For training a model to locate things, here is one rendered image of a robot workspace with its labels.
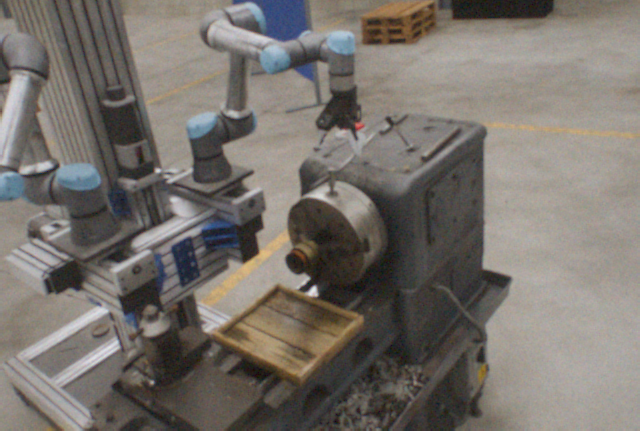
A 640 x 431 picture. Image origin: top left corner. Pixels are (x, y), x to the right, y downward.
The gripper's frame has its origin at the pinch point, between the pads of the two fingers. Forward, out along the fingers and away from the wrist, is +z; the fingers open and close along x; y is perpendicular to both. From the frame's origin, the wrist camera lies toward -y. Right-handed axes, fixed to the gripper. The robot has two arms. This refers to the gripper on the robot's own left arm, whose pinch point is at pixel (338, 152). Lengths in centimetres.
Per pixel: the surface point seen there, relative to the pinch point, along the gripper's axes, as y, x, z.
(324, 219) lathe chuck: -8.0, -0.3, 19.5
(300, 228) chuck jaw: -13.9, 4.5, 21.5
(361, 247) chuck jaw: -8.1, -14.2, 24.3
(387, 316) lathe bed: 1, -19, 56
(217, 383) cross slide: -62, -6, 38
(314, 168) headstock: 9.6, 17.2, 14.6
